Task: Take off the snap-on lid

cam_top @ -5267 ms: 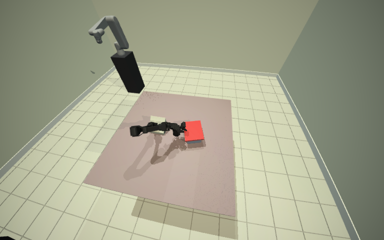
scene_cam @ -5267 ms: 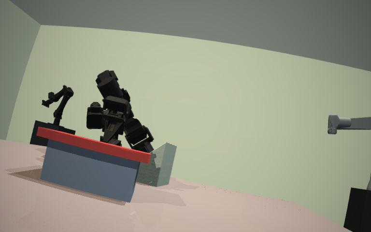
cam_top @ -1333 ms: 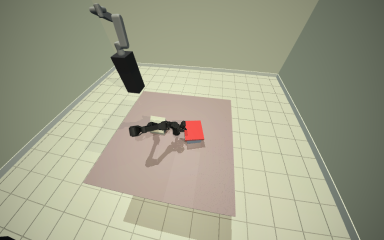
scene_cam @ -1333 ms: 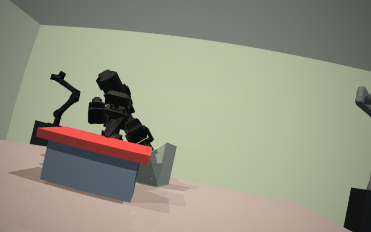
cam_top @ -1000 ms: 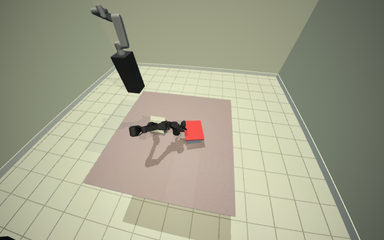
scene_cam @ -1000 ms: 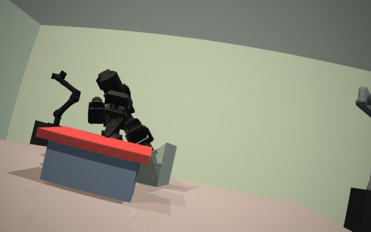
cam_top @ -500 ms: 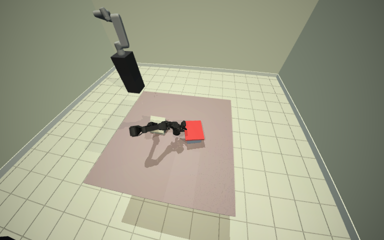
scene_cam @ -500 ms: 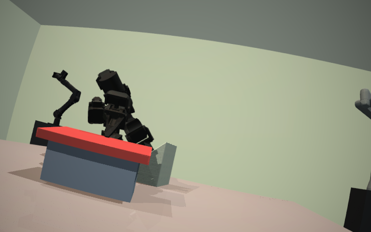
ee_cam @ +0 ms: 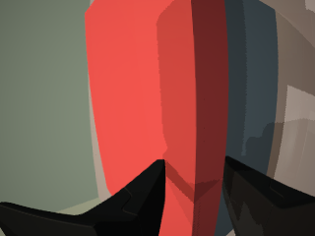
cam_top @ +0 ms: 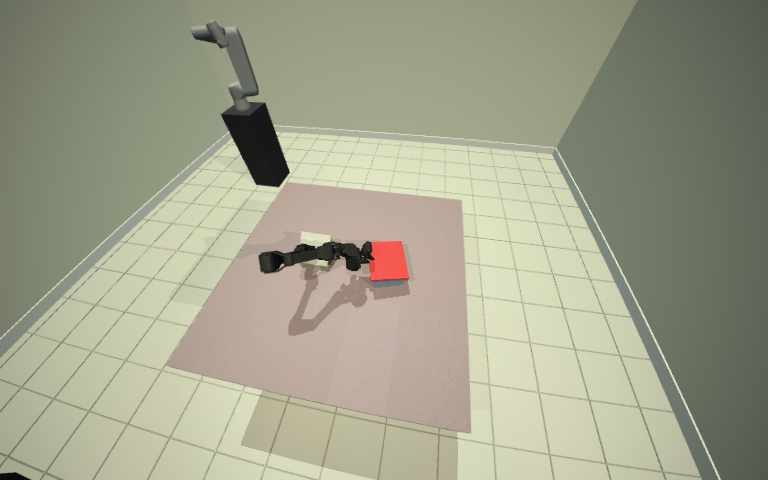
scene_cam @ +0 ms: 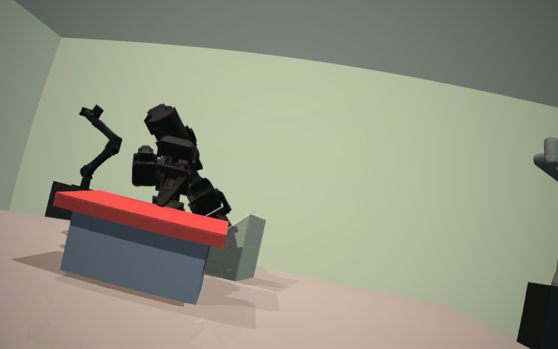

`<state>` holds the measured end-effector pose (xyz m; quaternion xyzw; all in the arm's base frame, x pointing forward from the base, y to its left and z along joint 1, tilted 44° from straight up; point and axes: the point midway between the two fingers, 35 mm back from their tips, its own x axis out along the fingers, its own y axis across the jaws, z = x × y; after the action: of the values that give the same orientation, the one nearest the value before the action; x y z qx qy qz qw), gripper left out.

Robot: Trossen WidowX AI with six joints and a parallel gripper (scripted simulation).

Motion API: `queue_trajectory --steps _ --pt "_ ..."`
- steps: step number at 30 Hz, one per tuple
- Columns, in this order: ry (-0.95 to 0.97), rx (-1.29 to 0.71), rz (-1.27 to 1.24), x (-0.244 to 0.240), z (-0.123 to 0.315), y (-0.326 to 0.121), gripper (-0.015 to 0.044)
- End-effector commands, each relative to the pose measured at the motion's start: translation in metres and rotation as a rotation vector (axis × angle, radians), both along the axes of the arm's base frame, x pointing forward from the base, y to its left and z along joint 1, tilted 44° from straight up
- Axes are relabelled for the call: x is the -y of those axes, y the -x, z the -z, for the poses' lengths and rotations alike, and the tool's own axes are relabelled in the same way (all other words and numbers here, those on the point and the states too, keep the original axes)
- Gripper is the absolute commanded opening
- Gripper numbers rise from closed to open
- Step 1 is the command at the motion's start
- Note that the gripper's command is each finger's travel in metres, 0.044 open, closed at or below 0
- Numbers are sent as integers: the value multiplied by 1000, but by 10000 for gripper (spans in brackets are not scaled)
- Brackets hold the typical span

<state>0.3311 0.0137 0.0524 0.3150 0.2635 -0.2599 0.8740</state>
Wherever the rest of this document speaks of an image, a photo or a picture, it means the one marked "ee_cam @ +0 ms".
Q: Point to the red lid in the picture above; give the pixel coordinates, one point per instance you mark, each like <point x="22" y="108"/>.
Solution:
<point x="159" y="86"/>

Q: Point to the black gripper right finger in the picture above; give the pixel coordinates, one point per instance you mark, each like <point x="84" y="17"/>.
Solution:
<point x="261" y="206"/>

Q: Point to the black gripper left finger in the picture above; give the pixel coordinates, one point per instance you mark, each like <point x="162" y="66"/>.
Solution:
<point x="135" y="211"/>

